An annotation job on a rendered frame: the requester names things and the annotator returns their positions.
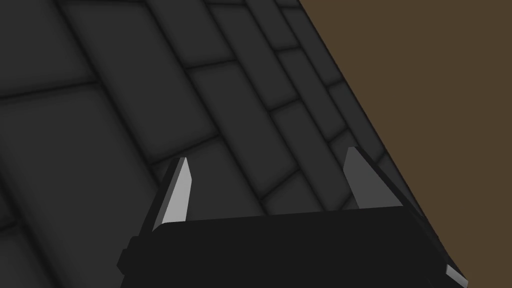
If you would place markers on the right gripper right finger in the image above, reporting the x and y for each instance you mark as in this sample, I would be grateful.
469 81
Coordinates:
370 186

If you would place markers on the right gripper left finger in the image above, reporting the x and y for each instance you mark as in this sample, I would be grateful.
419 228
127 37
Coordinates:
176 198

